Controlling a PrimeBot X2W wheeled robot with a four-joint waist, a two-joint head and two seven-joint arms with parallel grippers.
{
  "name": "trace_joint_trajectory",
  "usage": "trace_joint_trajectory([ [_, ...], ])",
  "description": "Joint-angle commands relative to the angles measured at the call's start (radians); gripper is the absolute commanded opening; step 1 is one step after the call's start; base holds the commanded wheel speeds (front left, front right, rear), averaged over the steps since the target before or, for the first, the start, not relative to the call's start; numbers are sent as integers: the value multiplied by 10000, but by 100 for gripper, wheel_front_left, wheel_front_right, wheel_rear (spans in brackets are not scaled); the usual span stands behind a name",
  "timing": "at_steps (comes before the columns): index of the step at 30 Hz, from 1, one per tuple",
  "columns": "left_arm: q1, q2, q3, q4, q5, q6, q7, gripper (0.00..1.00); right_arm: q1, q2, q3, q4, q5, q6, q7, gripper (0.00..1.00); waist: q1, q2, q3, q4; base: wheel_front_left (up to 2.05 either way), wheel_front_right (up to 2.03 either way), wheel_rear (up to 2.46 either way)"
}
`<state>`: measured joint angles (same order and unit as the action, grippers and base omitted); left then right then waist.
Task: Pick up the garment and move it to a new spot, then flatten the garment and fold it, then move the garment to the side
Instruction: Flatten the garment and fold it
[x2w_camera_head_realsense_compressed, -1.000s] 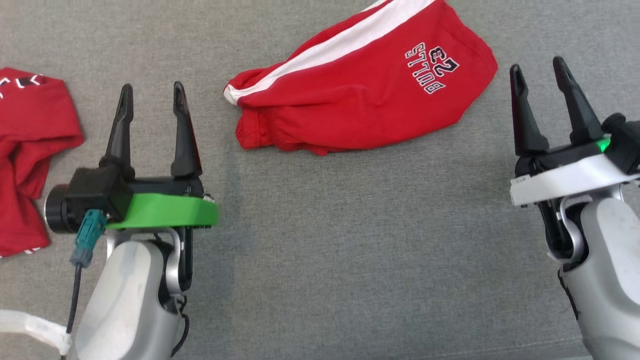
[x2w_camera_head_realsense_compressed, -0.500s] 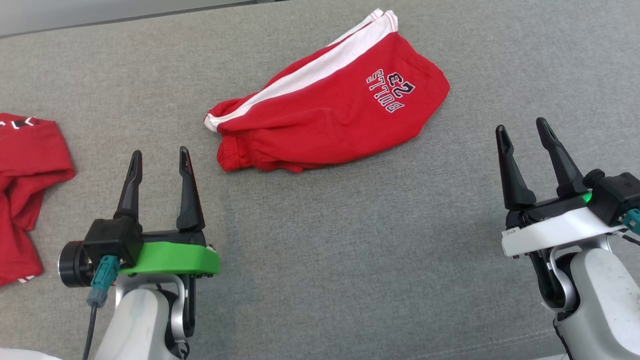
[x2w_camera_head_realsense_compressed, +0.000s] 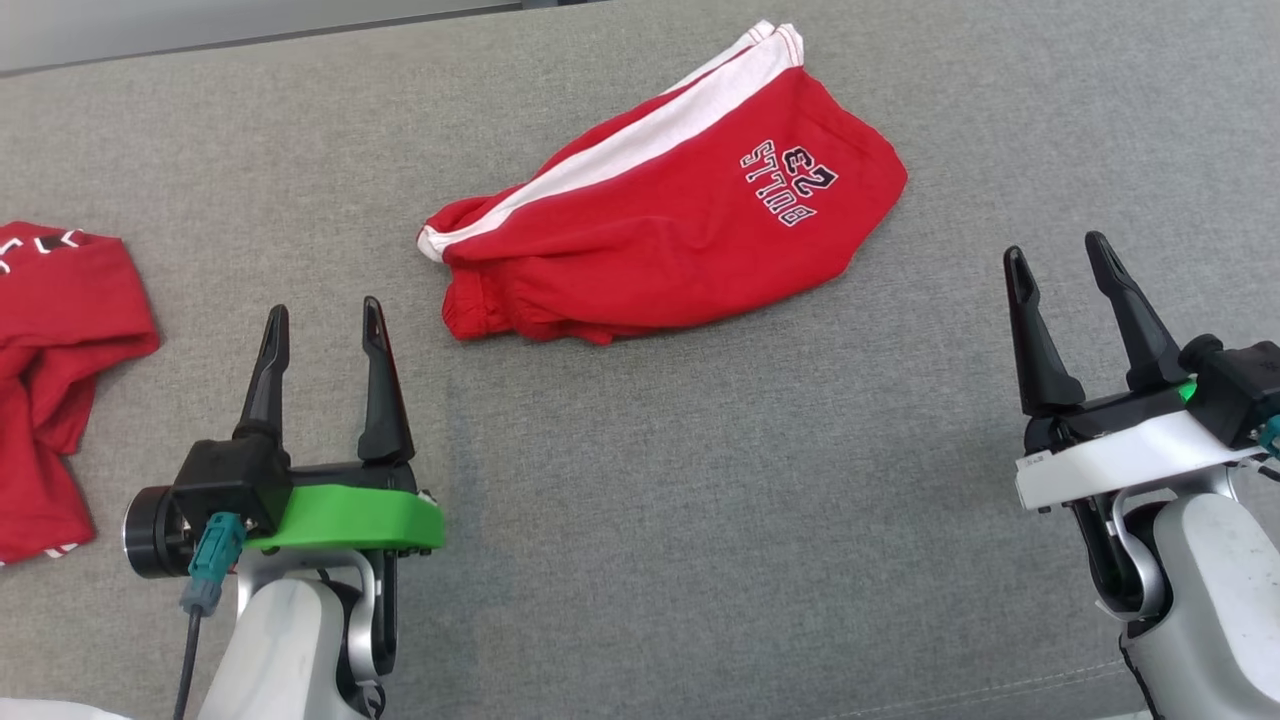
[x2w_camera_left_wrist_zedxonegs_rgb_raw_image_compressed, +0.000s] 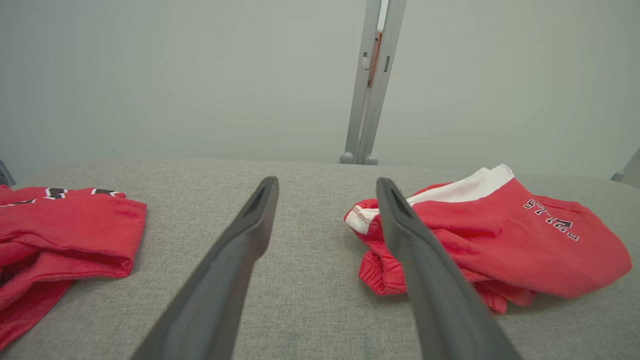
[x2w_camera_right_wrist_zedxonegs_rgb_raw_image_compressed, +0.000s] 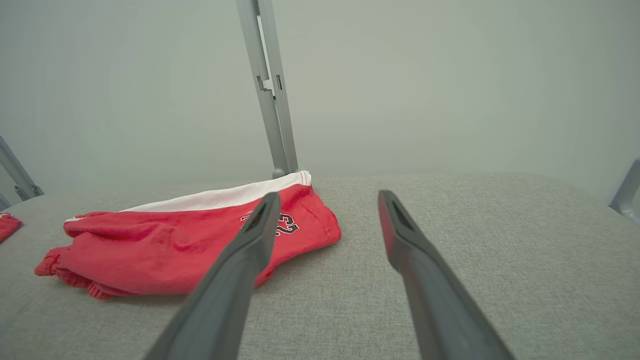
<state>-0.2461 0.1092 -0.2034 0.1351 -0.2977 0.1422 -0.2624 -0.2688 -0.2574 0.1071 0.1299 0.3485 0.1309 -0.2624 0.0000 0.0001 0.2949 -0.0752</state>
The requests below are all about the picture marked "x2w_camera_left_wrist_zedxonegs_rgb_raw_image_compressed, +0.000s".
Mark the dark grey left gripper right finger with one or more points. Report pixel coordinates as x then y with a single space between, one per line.
445 300

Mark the red Bulls basketball jersey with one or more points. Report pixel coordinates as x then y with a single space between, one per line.
65 225

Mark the grey metal pole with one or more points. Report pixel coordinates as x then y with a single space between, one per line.
372 100

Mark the grey fabric sofa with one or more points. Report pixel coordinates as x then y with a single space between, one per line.
320 280

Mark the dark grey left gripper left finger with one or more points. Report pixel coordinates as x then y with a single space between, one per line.
215 300

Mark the red Bulls basketball shorts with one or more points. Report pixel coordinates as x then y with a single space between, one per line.
500 240

